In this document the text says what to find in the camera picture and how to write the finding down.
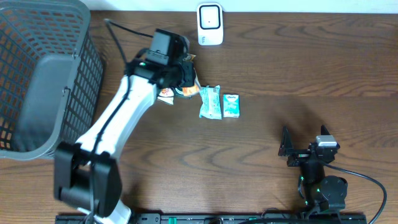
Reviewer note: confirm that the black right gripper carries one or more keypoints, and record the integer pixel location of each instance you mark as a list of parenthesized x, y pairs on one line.
[(299, 155)]

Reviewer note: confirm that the yellow wet wipes pack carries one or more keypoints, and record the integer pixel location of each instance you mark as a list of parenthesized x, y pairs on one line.
[(167, 94)]

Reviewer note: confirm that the dark green round-logo box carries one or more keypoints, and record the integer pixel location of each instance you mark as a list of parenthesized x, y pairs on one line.
[(178, 92)]

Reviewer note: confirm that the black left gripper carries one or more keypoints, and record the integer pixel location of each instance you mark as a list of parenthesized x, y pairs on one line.
[(191, 71)]

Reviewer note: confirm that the small teal tissue pack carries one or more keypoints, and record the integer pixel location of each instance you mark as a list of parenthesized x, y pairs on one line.
[(231, 106)]

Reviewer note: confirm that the white barcode scanner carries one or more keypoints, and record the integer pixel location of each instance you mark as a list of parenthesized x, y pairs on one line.
[(210, 23)]

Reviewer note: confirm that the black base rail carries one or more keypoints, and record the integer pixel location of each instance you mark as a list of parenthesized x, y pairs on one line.
[(155, 218)]

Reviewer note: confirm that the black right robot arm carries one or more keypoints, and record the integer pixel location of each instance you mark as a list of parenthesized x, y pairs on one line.
[(322, 194)]

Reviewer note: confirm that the teal snack wrapper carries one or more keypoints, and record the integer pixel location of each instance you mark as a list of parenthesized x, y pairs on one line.
[(211, 107)]

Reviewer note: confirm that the dark grey plastic basket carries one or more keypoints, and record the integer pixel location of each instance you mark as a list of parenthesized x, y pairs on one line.
[(51, 75)]

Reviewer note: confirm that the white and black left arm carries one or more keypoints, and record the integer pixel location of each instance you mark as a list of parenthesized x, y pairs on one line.
[(86, 173)]

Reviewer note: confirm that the orange tissue pack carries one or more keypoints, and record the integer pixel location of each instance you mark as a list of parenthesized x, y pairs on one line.
[(193, 90)]

